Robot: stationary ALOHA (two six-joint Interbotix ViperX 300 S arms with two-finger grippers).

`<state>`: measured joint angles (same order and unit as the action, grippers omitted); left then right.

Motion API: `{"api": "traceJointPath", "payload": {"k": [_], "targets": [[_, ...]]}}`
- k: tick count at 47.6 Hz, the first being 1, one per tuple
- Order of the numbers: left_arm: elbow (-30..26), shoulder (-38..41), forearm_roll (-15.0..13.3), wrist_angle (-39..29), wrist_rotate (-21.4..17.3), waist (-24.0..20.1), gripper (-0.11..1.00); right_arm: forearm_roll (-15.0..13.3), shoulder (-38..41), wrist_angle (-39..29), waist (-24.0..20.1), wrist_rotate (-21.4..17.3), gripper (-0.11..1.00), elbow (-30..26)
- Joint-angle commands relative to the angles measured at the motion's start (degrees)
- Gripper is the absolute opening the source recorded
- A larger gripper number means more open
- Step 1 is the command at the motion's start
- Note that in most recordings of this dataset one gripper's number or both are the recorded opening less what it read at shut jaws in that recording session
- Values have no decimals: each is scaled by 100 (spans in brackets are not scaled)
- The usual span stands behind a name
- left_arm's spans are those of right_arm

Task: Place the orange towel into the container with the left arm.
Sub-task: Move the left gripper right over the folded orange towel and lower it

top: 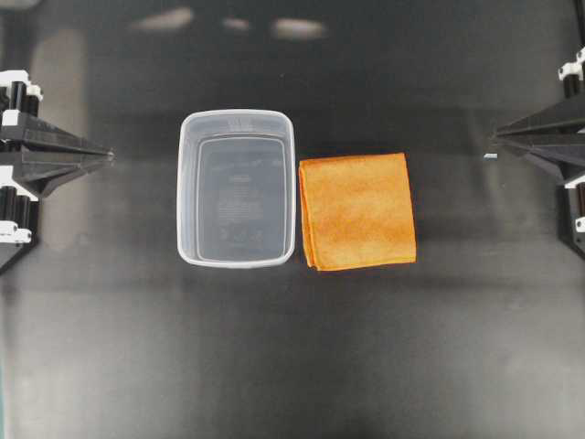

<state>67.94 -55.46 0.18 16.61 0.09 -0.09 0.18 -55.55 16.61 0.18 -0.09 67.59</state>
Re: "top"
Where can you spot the clear plastic container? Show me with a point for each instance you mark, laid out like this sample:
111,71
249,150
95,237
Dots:
236,189

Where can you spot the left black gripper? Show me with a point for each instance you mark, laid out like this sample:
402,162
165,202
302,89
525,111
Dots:
40,173

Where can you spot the folded orange towel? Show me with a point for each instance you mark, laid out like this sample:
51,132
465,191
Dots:
357,212

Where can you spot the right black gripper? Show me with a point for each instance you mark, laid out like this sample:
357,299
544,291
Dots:
560,154

